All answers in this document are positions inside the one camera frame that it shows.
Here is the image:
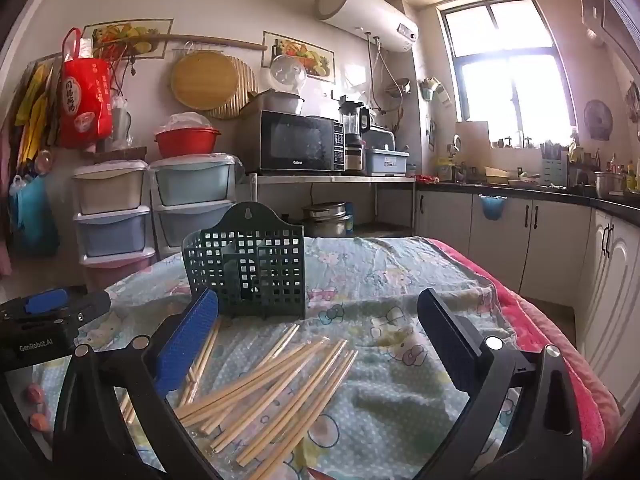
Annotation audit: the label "cartoon printed bed sheet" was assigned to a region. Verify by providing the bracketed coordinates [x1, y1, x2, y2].
[30, 236, 521, 480]

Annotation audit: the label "clear plastic bag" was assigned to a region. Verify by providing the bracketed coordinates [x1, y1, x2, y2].
[162, 111, 213, 133]

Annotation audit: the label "stacked steel pots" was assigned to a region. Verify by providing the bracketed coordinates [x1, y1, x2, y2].
[301, 201, 354, 238]

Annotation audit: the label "grey-blue dish bin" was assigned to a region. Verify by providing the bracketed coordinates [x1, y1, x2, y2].
[365, 147, 410, 177]

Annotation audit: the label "blue plastic bag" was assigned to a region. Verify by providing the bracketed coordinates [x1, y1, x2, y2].
[10, 175, 61, 257]

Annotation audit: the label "red blanket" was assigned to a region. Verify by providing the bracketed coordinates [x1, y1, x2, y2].
[430, 237, 621, 461]

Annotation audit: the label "group of wooden chopsticks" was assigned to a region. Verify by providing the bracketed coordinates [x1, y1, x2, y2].
[120, 317, 360, 480]

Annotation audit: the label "green wall holder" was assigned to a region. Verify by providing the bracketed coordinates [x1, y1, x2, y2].
[419, 76, 452, 107]

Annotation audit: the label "white cooking pot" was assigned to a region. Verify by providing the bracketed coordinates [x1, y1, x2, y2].
[263, 91, 305, 116]

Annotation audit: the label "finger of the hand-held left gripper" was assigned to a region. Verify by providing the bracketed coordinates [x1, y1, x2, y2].
[59, 288, 112, 327]
[0, 287, 71, 322]

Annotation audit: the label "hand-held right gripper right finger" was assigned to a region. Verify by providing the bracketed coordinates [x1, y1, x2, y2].
[415, 287, 587, 480]

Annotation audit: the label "clear plastic dome cover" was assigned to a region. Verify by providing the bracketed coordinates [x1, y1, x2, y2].
[269, 54, 307, 96]

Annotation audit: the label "blue hanging bin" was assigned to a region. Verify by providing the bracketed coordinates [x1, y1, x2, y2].
[479, 194, 507, 222]

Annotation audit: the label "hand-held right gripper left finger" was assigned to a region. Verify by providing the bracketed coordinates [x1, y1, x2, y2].
[52, 287, 221, 480]

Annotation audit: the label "cardboard box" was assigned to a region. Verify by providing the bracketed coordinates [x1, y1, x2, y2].
[239, 91, 273, 121]

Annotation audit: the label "black blender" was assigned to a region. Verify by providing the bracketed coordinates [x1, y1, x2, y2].
[337, 95, 372, 173]

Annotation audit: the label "black microwave oven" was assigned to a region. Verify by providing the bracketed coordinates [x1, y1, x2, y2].
[250, 109, 347, 175]

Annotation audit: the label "steel pot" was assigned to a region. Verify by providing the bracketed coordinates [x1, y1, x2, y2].
[594, 171, 626, 199]

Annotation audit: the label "white kitchen cabinets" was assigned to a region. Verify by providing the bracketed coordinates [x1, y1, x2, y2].
[416, 190, 640, 411]

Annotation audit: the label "metal shelf table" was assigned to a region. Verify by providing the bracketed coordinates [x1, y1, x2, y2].
[248, 172, 417, 238]

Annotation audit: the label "white water heater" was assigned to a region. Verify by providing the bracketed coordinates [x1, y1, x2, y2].
[314, 0, 420, 53]

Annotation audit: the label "black kitchen countertop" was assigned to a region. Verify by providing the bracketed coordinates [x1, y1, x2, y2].
[416, 179, 640, 227]

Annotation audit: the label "fruit wall poster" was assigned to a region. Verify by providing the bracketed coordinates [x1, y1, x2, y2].
[261, 31, 335, 80]
[82, 19, 174, 60]

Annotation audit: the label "cream blue pink drawer tower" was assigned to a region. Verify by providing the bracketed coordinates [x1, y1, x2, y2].
[71, 160, 157, 292]

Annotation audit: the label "blue knife holder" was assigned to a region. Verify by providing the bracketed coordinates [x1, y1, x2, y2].
[541, 142, 569, 186]

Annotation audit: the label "mint grey drawer tower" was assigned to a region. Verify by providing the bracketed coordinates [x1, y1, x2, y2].
[149, 154, 237, 250]

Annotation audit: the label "range hood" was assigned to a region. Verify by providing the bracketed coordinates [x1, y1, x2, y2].
[575, 0, 640, 63]

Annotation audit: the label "green plastic utensil basket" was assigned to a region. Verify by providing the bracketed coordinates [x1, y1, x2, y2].
[181, 202, 307, 321]

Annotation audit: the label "long wooden rolling pin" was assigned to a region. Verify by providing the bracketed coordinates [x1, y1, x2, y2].
[95, 34, 269, 54]

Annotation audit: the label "small wall fan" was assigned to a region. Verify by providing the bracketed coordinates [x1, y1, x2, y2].
[583, 100, 614, 141]

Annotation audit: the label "kitchen window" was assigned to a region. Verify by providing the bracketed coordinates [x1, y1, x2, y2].
[436, 0, 577, 150]

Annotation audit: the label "wicker basket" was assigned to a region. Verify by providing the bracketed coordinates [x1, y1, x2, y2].
[97, 146, 148, 165]

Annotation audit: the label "red shopping bag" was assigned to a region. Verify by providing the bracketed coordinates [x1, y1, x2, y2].
[60, 27, 115, 150]

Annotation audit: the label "yellow hanging cloth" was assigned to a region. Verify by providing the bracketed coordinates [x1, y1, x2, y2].
[15, 62, 57, 161]

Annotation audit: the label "round bamboo board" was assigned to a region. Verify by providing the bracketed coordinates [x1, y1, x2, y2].
[170, 51, 241, 111]

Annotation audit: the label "round bamboo mat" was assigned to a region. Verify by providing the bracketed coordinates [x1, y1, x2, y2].
[200, 57, 259, 120]

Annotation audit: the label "hanging metal strainer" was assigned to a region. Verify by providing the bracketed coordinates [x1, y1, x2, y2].
[385, 78, 412, 111]

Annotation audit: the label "person's left hand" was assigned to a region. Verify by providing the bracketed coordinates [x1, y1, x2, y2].
[21, 381, 52, 433]

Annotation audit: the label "red plastic basin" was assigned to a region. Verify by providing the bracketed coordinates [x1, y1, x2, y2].
[154, 127, 222, 159]

